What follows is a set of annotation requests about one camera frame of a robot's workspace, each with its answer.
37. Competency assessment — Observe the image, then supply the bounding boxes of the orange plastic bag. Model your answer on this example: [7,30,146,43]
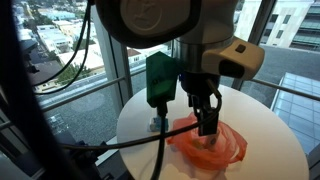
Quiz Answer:
[166,111,249,172]

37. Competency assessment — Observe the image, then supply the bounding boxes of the black looping cable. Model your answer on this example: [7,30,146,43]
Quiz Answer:
[59,78,224,151]

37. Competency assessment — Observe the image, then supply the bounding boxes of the white handrail tube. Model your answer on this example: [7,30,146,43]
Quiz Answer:
[0,75,129,132]

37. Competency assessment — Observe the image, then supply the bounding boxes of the black cables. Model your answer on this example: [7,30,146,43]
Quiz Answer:
[0,0,84,180]

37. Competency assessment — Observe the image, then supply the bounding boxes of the grey window handrail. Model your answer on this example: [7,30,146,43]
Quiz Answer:
[249,78,320,102]

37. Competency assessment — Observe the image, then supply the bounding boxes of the green wrist camera box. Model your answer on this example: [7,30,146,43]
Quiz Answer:
[145,51,179,108]

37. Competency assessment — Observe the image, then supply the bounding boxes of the blue medicine box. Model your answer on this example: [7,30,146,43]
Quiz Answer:
[148,116,170,133]

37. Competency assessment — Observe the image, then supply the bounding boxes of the thin black hanging cable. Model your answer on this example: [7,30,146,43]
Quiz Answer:
[34,0,94,96]
[31,0,93,88]

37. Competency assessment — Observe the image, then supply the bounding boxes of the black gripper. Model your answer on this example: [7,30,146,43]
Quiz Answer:
[179,70,222,137]

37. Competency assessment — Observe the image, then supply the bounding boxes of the black camera cable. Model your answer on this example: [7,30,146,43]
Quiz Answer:
[149,101,169,180]

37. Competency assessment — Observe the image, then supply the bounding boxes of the window corner mullion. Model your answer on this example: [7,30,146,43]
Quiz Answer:
[91,6,134,111]

